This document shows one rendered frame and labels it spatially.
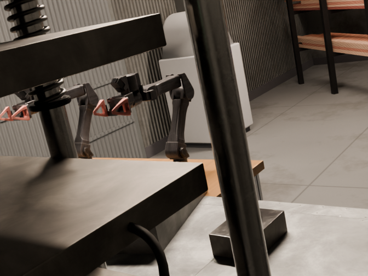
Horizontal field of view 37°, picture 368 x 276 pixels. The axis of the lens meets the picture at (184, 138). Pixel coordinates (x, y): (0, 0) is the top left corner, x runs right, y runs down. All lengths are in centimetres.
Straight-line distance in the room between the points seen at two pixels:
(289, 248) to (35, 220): 97
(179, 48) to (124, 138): 107
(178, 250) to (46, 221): 98
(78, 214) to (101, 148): 440
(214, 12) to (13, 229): 43
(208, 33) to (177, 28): 475
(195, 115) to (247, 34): 234
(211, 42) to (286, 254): 90
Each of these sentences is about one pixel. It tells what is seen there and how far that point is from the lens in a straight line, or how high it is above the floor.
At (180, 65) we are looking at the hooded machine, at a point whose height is 88.
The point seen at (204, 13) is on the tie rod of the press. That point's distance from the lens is 85.
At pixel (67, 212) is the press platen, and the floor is 129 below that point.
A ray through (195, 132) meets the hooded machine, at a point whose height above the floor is 18.
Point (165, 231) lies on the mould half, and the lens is 179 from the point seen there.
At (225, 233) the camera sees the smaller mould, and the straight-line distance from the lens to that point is 163.
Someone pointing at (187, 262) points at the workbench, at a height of 80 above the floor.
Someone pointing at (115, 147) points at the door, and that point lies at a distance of 533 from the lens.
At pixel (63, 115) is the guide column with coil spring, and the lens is 115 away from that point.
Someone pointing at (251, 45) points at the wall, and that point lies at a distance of 769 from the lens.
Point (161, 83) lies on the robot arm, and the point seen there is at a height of 123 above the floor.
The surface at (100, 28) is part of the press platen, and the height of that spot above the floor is 154.
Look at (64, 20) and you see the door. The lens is 501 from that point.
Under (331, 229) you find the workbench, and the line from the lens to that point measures 172.
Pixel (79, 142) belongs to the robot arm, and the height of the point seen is 96.
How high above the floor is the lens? 156
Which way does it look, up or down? 14 degrees down
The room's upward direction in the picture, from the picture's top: 12 degrees counter-clockwise
